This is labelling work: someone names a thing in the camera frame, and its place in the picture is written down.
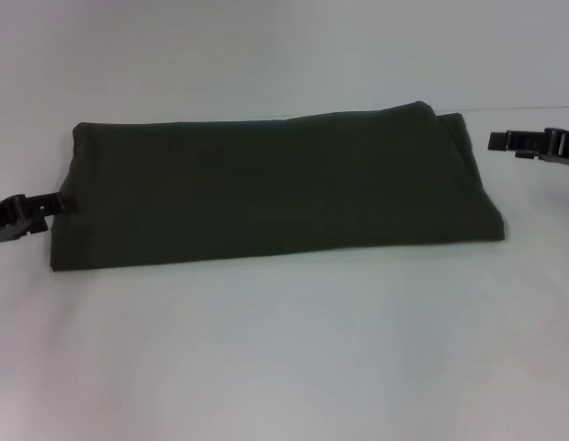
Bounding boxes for dark green shirt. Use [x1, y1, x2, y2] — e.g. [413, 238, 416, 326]
[49, 99, 505, 275]

